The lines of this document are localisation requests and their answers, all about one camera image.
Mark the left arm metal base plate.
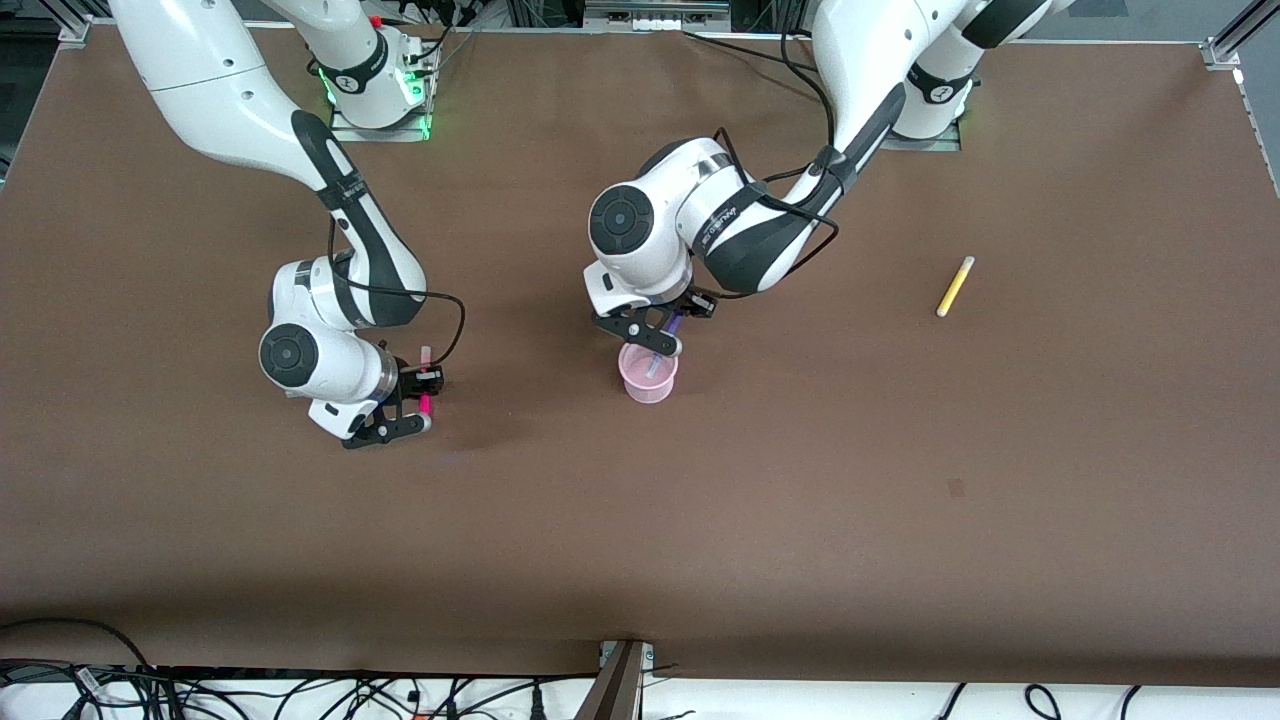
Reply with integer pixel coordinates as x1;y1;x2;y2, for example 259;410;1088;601
878;128;964;154

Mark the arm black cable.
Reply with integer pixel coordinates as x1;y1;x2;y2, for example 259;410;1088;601
712;30;843;301
328;210;468;373

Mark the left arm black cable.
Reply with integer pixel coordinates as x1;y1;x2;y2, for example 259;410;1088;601
712;30;843;301

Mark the aluminium frame post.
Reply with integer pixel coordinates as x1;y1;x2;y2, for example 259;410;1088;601
575;638;658;720

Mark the grey cable bundle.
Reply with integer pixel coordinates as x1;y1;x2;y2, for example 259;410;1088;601
404;15;483;103

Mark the pink plastic cup holder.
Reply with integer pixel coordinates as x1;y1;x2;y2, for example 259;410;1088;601
616;338;681;406

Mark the brown paper table cover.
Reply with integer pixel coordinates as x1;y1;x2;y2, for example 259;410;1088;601
0;22;1280;691

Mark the black cable with white tag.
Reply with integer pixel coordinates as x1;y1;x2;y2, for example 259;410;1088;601
60;664;113;720

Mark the purple marker pen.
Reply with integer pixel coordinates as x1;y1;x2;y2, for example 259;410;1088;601
644;312;690;382

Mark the long black table cable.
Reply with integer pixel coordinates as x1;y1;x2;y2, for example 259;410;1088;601
682;29;836;81

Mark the grey metal bracket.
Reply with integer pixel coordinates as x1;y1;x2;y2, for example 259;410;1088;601
584;0;733;32

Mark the yellow marker pen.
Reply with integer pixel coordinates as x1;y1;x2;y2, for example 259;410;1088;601
934;255;977;320

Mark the black cable loop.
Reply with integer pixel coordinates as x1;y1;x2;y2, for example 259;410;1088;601
0;616;157;693

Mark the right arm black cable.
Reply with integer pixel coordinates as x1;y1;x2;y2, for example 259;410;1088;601
328;210;468;373

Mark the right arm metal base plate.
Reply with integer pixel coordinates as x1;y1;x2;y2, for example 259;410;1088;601
327;95;435;144

